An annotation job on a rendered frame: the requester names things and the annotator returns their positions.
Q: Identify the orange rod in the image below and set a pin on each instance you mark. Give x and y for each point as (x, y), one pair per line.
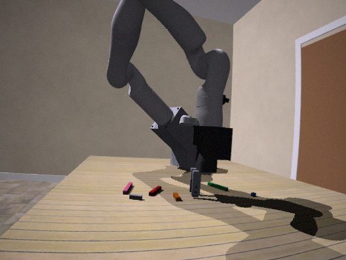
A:
(176, 196)

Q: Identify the green rod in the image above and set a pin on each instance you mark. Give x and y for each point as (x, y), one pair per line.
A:
(218, 186)

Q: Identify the pink rod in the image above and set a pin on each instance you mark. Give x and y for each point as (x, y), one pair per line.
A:
(127, 188)

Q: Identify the red rod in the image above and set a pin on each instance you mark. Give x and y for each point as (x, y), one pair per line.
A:
(154, 191)

